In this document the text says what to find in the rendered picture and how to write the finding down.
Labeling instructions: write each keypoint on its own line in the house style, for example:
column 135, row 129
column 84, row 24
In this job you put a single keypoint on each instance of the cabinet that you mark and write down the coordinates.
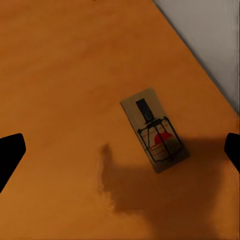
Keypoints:
column 65, row 66

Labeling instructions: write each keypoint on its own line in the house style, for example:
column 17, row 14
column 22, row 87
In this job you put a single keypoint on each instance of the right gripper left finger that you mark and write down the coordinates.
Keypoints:
column 12, row 150

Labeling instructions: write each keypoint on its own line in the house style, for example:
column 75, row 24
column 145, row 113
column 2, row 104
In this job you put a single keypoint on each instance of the mousetrap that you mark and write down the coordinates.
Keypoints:
column 154, row 129

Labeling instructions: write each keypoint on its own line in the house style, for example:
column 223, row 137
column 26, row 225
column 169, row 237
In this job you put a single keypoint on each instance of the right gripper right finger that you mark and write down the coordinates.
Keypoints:
column 232, row 149

